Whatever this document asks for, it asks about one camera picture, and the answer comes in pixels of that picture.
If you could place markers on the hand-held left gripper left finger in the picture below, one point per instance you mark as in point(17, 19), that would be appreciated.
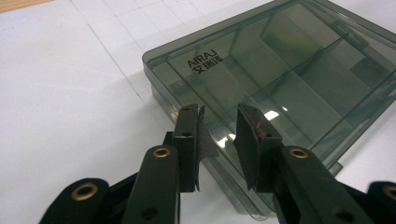
point(185, 149)

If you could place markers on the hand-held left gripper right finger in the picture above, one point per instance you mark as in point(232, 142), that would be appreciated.
point(258, 155)

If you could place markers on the white table sheet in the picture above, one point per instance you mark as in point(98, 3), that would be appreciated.
point(62, 93)

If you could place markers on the wooden table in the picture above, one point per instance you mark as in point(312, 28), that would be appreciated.
point(15, 3)

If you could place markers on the grey transparent compartment storage box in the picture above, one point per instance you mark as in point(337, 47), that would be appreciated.
point(249, 68)

